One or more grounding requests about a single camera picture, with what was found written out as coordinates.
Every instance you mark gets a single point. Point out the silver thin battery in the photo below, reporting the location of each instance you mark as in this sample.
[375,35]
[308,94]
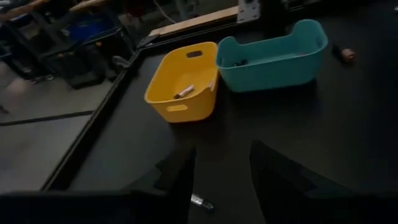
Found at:
[202,203]

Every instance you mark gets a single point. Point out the teal plastic bin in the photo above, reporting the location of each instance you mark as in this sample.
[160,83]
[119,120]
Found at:
[273,71]

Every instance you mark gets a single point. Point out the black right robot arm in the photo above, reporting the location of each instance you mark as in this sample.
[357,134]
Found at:
[272,15]

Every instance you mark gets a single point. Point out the black table mat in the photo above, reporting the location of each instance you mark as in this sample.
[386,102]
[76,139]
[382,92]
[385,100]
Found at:
[280,124]

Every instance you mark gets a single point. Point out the blue storage crate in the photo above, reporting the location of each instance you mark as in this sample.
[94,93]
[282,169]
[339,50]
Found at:
[90,26]

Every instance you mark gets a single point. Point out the white metal mounting plate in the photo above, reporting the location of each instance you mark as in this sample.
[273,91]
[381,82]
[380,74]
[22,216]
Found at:
[248,11]

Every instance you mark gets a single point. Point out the black table frame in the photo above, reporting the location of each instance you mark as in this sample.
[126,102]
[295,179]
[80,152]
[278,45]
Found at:
[92,121]

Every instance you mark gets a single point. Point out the grey clamp lever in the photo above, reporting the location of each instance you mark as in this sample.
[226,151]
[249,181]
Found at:
[121,61]

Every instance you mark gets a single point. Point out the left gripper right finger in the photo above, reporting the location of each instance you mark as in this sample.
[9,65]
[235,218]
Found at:
[280,186]

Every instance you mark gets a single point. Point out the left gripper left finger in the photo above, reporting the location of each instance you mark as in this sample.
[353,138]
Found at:
[177,180]

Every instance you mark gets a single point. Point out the copper black Duracell battery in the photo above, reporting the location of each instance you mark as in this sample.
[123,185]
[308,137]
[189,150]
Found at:
[345,54]
[241,63]

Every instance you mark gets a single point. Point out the small copper black battery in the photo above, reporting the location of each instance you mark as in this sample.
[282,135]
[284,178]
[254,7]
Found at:
[184,92]

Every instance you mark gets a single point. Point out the yellow plastic bin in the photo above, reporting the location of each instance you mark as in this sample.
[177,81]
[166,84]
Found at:
[183,68]

